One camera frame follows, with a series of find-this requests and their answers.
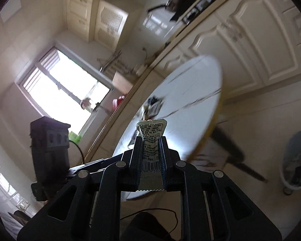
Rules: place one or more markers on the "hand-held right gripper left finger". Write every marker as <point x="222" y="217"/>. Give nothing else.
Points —
<point x="136" y="155"/>

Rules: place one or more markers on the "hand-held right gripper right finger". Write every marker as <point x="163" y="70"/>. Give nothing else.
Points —
<point x="163" y="153"/>

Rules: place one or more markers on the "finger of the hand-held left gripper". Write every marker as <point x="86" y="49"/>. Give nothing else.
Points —
<point x="95" y="165"/>

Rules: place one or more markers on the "silver printed snack packet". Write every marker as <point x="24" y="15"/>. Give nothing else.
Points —
<point x="151" y="143"/>

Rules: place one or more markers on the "bright green object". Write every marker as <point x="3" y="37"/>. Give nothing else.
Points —
<point x="74" y="136"/>

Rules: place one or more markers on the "small dark wrapper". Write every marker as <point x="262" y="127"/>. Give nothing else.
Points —
<point x="155" y="100"/>

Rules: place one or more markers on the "kitchen faucet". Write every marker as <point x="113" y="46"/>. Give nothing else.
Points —
<point x="99" y="108"/>

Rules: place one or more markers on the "round marble table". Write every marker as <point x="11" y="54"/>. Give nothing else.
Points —
<point x="185" y="93"/>

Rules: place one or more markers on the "kitchen window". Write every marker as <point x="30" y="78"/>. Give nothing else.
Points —
<point x="65" y="85"/>

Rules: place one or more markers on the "wooden cutting board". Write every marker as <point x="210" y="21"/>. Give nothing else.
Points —
<point x="122" y="82"/>

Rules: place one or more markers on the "stack of white plates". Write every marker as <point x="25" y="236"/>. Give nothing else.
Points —
<point x="139" y="69"/>

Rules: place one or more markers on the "cream kitchen base cabinets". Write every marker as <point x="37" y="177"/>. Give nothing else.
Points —
<point x="240" y="42"/>

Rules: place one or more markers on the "black gas stove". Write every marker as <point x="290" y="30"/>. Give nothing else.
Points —
<point x="203" y="5"/>

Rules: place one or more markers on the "metal wall dish rack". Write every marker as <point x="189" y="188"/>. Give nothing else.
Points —
<point x="110" y="59"/>

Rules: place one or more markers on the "cream lattice wall cabinet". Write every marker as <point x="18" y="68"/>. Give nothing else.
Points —
<point x="110" y="22"/>

